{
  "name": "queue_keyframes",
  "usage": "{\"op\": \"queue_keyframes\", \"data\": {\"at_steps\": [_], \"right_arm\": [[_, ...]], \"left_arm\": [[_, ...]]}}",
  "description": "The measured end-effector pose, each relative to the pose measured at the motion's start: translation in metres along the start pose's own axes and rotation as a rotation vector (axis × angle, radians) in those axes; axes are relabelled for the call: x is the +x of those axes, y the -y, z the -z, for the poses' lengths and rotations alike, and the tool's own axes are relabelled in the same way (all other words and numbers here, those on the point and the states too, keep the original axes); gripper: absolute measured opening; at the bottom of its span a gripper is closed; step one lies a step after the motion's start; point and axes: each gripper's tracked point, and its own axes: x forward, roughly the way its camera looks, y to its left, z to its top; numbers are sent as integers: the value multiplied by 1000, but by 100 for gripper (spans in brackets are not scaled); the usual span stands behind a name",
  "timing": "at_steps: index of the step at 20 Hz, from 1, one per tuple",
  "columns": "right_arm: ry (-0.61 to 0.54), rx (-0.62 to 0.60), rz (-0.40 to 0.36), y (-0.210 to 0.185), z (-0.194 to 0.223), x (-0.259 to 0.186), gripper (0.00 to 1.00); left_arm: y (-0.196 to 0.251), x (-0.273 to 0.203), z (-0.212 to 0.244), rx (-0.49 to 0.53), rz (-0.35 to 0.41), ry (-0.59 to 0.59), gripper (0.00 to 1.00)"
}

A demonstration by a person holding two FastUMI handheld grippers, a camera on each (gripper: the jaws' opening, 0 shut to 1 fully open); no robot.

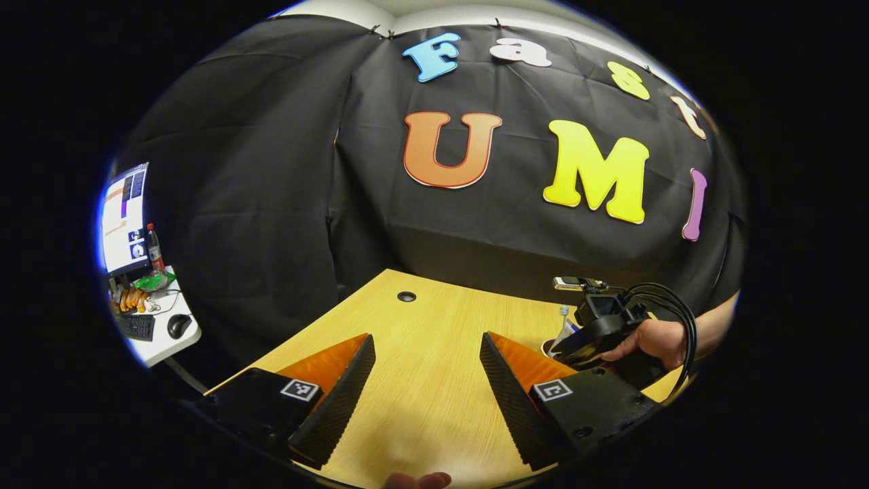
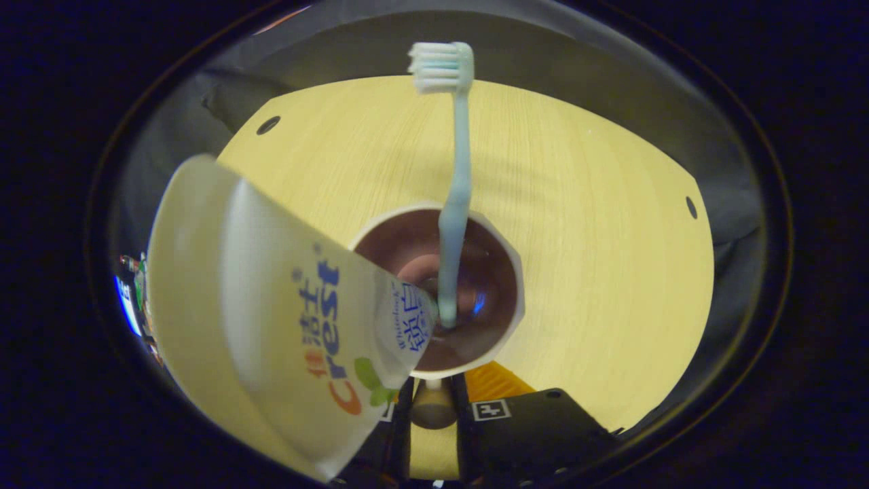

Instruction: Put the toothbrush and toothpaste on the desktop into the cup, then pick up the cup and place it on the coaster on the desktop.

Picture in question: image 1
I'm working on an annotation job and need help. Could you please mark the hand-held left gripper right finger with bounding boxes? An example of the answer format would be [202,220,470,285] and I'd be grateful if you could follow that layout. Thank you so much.
[479,331,661,473]

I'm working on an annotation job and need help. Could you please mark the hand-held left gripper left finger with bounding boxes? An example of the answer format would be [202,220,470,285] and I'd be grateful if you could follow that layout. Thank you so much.
[202,332,377,471]

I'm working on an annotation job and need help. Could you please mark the wooden desktop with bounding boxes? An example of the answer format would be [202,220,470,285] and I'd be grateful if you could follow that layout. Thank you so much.
[204,268,686,489]

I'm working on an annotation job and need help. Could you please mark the white side desk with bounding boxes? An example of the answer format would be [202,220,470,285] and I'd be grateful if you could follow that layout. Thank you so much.
[112,267,203,368]

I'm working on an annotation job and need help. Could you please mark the black keyboard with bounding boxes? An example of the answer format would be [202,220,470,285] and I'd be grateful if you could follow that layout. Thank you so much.
[119,313,156,342]

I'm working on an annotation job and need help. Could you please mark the green packet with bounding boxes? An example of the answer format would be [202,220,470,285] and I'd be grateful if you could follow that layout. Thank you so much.
[133,270,177,292]

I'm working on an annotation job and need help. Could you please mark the black backdrop cloth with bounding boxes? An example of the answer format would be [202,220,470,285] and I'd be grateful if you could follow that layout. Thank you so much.
[112,14,747,367]

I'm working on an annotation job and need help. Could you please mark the red-capped drink bottle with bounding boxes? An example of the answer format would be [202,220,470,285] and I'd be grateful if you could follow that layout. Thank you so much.
[146,223,166,272]

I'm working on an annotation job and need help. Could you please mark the computer monitor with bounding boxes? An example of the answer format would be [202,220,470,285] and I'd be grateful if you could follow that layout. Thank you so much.
[100,162,151,276]

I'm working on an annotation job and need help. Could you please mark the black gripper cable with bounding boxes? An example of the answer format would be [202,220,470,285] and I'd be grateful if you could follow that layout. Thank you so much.
[625,282,700,401]

